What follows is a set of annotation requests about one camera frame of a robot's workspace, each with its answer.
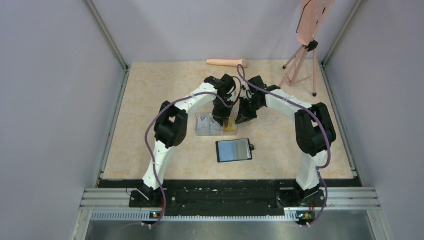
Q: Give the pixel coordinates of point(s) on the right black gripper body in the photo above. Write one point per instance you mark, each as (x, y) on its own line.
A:
(249, 106)

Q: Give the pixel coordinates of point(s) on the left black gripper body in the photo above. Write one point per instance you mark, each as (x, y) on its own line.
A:
(220, 110)

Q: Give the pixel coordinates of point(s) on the gold credit card stack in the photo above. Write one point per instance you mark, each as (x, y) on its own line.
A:
(230, 127)

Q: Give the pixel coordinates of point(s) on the clear plastic card box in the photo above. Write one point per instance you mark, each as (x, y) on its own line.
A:
(221, 133)

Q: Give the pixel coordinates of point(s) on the black card holder wallet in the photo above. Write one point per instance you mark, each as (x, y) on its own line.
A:
(234, 150)

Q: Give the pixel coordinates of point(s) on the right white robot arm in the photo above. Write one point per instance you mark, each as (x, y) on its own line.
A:
(314, 129)

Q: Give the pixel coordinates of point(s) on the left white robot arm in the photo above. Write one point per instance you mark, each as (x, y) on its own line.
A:
(171, 124)

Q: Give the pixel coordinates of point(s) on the silver credit card stack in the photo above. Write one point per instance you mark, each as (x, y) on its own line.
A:
(207, 126)

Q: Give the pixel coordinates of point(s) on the pink microphone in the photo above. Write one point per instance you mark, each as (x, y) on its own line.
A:
(228, 62)

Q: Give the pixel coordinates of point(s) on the pink tripod stand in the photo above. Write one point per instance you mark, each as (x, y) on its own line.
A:
(295, 64)

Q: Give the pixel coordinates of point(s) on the pink board on tripod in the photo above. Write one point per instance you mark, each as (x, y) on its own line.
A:
(312, 15)

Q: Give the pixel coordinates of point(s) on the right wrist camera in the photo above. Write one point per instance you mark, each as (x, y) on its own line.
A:
(245, 92)

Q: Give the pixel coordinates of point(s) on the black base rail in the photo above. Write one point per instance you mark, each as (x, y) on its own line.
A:
(230, 198)

